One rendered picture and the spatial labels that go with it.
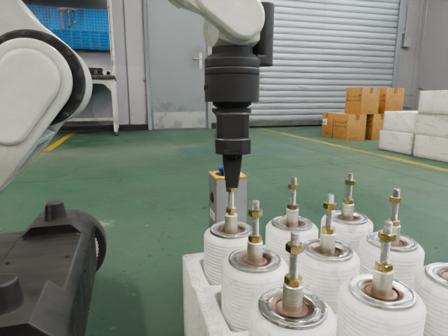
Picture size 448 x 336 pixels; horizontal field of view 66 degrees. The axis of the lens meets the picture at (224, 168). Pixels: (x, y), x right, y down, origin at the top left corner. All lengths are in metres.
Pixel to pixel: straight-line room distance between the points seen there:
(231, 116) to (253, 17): 0.14
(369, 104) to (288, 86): 2.00
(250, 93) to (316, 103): 5.72
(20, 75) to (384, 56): 6.71
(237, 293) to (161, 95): 5.04
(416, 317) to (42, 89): 0.55
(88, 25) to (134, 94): 1.08
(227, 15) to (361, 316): 0.42
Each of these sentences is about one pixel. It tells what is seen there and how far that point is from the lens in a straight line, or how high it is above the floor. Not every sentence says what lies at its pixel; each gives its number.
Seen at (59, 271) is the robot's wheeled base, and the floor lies 0.19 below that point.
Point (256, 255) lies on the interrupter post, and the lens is 0.50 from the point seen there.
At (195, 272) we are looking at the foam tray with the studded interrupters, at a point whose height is 0.18.
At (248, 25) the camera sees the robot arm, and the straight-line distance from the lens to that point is 0.53.
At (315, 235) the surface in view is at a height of 0.24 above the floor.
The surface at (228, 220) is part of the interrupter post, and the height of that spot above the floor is 0.27.
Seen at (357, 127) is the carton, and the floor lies 0.15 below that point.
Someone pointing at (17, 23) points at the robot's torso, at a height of 0.59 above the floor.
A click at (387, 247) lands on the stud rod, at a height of 0.31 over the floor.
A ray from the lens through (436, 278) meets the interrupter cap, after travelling 0.53.
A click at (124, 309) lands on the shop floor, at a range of 0.89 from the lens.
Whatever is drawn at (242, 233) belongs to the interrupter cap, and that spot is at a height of 0.25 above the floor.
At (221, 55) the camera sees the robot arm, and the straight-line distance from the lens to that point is 0.54.
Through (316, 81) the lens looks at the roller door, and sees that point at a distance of 6.22.
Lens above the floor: 0.48
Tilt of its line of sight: 12 degrees down
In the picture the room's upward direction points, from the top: straight up
